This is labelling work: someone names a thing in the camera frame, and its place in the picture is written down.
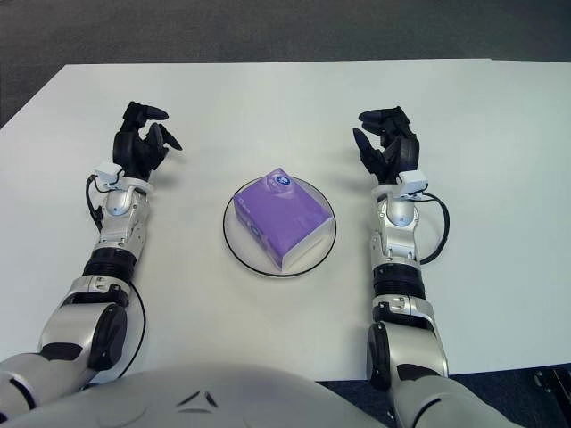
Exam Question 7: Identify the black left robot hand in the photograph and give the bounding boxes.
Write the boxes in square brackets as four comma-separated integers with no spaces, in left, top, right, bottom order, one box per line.
[112,101,184,182]

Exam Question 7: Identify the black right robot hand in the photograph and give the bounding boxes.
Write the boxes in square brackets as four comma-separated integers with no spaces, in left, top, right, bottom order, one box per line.
[352,105,421,186]

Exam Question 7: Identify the purple tissue paper pack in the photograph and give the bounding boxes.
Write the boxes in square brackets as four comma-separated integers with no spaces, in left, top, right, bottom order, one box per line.
[233,167,334,271]

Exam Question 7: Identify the white plate with black rim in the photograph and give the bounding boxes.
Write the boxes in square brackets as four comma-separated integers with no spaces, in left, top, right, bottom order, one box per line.
[222,176,338,278]

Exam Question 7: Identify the grey robot torso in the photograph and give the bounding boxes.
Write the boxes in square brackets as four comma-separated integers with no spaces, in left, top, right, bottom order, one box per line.
[0,363,393,428]

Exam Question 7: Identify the black metal floor object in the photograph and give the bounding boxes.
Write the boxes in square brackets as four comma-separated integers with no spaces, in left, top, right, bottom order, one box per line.
[533,367,571,398]

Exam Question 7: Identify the white right wrist mount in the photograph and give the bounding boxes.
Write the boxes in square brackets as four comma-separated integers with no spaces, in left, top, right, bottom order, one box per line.
[398,169,428,197]

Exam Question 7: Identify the white wrist mount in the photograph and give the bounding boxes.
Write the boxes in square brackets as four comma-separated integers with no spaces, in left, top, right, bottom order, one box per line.
[93,163,124,188]
[398,169,428,197]

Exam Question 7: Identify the white left wrist mount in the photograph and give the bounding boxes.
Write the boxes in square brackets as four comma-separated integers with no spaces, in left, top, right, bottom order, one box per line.
[93,163,124,188]

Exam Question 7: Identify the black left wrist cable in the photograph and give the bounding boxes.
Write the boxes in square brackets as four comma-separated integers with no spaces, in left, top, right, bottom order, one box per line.
[85,174,106,231]

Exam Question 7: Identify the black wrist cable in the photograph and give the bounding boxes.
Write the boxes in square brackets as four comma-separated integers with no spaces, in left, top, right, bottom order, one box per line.
[85,174,106,231]
[418,191,451,267]

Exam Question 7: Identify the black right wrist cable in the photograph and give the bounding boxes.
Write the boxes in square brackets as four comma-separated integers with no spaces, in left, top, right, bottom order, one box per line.
[418,191,451,267]

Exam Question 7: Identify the black left elbow cable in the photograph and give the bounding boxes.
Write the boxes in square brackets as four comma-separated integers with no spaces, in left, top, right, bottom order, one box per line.
[88,284,147,384]

